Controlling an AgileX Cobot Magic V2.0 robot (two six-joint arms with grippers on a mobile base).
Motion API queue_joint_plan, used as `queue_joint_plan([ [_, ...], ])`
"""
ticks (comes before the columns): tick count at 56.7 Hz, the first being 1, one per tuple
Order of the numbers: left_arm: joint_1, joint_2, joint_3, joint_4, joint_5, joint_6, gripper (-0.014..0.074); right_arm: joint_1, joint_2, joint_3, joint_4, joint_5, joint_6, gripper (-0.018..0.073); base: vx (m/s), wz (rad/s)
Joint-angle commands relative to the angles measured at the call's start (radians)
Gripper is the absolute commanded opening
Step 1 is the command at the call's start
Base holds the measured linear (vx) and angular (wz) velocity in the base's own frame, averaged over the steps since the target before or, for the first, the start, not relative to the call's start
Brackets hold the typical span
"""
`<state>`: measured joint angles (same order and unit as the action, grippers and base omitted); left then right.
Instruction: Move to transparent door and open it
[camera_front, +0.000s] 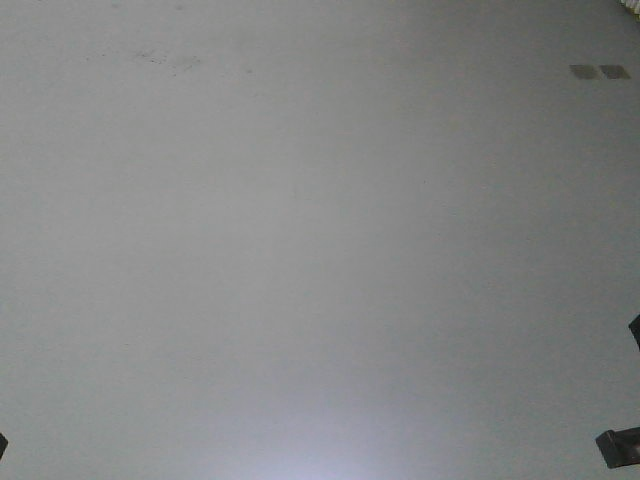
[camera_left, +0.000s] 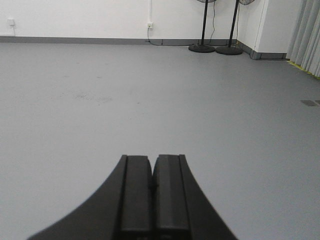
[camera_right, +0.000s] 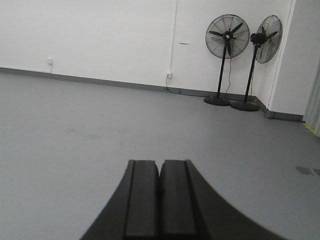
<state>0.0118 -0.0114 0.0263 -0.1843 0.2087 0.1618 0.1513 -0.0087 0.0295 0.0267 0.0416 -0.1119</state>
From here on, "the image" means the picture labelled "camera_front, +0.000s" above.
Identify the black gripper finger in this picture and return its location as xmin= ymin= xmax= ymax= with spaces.
xmin=595 ymin=427 xmax=640 ymax=469

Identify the black robot part right edge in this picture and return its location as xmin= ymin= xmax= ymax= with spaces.
xmin=628 ymin=315 xmax=640 ymax=347

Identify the black robot part edge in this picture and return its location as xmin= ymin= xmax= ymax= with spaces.
xmin=628 ymin=315 xmax=640 ymax=347
xmin=0 ymin=433 xmax=8 ymax=459

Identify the black robot part left edge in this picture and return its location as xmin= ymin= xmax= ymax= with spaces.
xmin=0 ymin=433 xmax=8 ymax=459

